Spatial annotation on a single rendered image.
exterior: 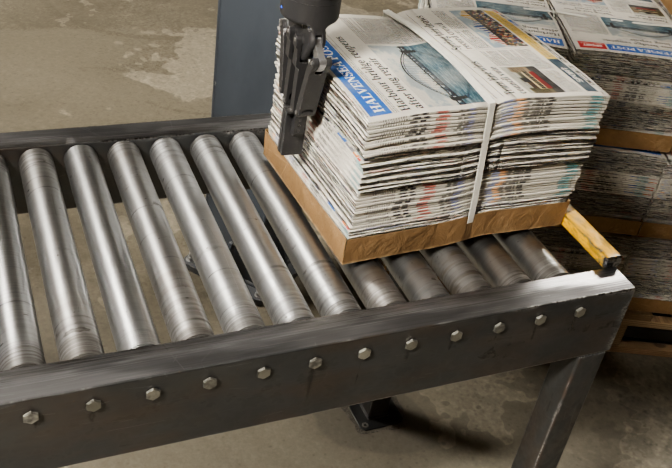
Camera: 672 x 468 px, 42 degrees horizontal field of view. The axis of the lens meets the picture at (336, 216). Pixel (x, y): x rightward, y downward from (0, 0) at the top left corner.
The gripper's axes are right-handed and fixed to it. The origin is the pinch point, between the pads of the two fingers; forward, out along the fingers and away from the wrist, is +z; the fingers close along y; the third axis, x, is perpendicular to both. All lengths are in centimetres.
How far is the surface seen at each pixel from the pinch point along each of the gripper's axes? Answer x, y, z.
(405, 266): -12.7, -15.4, 13.5
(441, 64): -19.2, -2.5, -10.2
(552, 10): -85, 57, 9
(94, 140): 22.3, 22.8, 13.5
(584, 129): -37.9, -12.8, -4.7
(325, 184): -3.4, -5.7, 5.5
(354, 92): -3.8, -8.4, -10.0
